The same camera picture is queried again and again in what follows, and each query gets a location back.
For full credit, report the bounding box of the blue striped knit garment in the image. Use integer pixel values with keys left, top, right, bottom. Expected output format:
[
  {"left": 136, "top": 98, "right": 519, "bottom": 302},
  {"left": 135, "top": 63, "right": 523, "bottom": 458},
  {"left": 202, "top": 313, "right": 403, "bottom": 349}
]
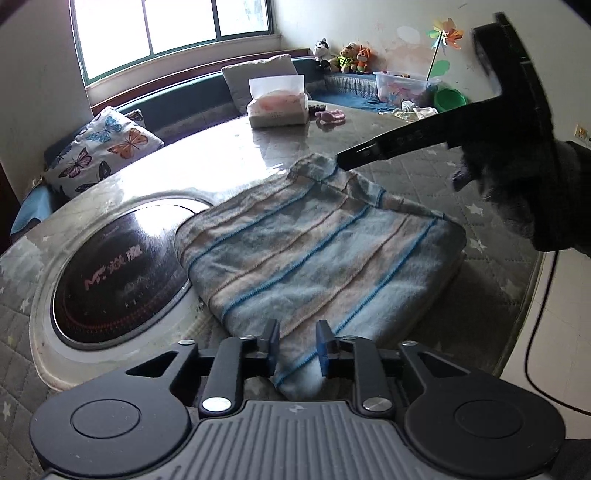
[{"left": 175, "top": 154, "right": 467, "bottom": 400}]

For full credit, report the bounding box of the green plastic basin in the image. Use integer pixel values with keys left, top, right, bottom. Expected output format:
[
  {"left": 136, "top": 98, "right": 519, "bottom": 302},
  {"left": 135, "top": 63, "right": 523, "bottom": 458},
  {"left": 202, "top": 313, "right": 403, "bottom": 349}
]
[{"left": 434, "top": 88, "right": 469, "bottom": 113}]

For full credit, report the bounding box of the clear plastic storage box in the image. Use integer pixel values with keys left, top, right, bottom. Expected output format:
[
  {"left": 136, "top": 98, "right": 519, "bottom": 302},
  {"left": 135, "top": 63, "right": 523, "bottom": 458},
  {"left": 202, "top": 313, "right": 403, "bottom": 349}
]
[{"left": 375, "top": 71, "right": 440, "bottom": 107}]

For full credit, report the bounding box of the colourful paper pinwheel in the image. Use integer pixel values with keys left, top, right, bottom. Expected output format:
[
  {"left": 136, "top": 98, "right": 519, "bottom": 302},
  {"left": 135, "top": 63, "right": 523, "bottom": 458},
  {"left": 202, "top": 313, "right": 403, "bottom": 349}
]
[{"left": 425, "top": 17, "right": 464, "bottom": 81}]

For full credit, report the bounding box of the orange plush toy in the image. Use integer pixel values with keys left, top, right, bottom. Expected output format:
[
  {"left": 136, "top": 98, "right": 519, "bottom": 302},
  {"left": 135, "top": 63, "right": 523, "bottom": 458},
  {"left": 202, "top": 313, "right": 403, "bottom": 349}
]
[{"left": 355, "top": 46, "right": 372, "bottom": 74}]

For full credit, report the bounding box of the pink hair clip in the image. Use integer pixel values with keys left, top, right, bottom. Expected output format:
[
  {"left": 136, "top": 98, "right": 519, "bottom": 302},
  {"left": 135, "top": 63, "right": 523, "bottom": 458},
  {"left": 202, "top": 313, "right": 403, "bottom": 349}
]
[{"left": 315, "top": 109, "right": 346, "bottom": 126}]

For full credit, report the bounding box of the yellow plush toy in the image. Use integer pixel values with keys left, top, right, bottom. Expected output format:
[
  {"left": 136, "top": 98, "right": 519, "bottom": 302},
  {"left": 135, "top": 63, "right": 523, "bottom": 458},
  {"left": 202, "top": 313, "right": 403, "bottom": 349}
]
[{"left": 338, "top": 42, "right": 360, "bottom": 74}]

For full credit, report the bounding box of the black white plush toy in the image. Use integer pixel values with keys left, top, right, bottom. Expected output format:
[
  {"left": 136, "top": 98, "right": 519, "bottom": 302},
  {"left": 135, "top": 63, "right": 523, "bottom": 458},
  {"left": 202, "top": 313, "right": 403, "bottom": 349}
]
[{"left": 312, "top": 38, "right": 339, "bottom": 73}]

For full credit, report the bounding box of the round black induction cooktop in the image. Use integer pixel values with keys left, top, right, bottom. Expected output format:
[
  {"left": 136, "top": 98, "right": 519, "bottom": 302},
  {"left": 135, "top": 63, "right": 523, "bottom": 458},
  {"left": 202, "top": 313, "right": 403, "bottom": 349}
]
[{"left": 28, "top": 188, "right": 219, "bottom": 391}]

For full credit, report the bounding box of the pink tissue box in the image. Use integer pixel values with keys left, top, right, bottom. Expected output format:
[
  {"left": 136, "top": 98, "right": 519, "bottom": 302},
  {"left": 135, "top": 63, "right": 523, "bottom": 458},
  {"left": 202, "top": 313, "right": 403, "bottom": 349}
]
[{"left": 246, "top": 75, "right": 308, "bottom": 129}]

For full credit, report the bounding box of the beige cushion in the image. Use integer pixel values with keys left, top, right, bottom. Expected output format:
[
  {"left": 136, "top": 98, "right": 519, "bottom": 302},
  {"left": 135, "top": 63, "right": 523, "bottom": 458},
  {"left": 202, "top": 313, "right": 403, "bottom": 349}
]
[{"left": 221, "top": 54, "right": 297, "bottom": 115}]

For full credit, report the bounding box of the butterfly print pillow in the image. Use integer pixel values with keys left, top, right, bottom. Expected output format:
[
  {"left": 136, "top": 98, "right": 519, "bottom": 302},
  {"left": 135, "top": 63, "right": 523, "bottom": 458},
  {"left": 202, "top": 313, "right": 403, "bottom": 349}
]
[{"left": 44, "top": 107, "right": 164, "bottom": 199}]

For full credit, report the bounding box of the blue bench sofa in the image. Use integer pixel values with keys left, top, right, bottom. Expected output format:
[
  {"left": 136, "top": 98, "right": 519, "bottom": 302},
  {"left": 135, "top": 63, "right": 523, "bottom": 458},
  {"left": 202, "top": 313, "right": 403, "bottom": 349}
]
[{"left": 10, "top": 57, "right": 394, "bottom": 241}]

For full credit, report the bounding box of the black cable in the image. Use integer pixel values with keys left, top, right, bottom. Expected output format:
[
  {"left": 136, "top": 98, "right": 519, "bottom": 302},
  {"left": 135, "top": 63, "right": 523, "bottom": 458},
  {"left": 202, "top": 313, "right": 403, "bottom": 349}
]
[{"left": 523, "top": 250, "right": 591, "bottom": 409}]

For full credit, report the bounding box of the window with green frame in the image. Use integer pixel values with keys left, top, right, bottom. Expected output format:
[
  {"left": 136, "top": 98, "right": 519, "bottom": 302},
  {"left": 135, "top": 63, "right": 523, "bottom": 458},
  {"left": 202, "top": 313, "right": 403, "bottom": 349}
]
[{"left": 70, "top": 0, "right": 273, "bottom": 85}]

